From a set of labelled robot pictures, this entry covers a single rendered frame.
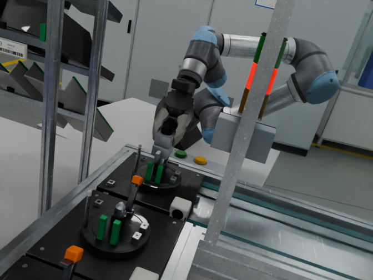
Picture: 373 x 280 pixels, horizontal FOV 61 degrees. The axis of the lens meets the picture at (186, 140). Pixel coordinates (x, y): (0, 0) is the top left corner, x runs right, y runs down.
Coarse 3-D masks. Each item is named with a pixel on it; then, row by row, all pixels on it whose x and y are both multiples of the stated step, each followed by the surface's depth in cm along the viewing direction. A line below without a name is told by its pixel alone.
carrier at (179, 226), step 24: (96, 192) 78; (72, 216) 69; (96, 216) 67; (120, 216) 64; (144, 216) 74; (168, 216) 76; (48, 240) 61; (72, 240) 62; (96, 240) 61; (120, 240) 62; (144, 240) 64; (168, 240) 68; (48, 264) 57; (96, 264) 58; (120, 264) 60; (144, 264) 61
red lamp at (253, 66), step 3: (252, 63) 62; (255, 63) 60; (252, 66) 61; (255, 66) 60; (252, 69) 61; (255, 69) 60; (252, 72) 61; (249, 75) 62; (252, 75) 61; (249, 78) 61; (252, 78) 61; (249, 81) 61; (246, 84) 62; (249, 84) 61; (246, 87) 62; (249, 87) 61
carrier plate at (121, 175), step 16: (128, 160) 96; (112, 176) 86; (128, 176) 88; (192, 176) 96; (112, 192) 80; (128, 192) 81; (144, 192) 83; (176, 192) 86; (192, 192) 88; (160, 208) 78
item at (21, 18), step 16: (16, 0) 67; (32, 0) 66; (0, 16) 68; (16, 16) 66; (32, 16) 65; (64, 16) 67; (32, 32) 65; (64, 32) 68; (80, 32) 73; (64, 48) 70; (80, 48) 74; (80, 64) 79; (112, 80) 90
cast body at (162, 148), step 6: (162, 132) 83; (168, 132) 82; (156, 138) 82; (162, 138) 82; (168, 138) 82; (156, 144) 83; (162, 144) 83; (168, 144) 82; (156, 150) 83; (162, 150) 82; (168, 150) 82; (156, 156) 81; (162, 156) 83; (168, 156) 85
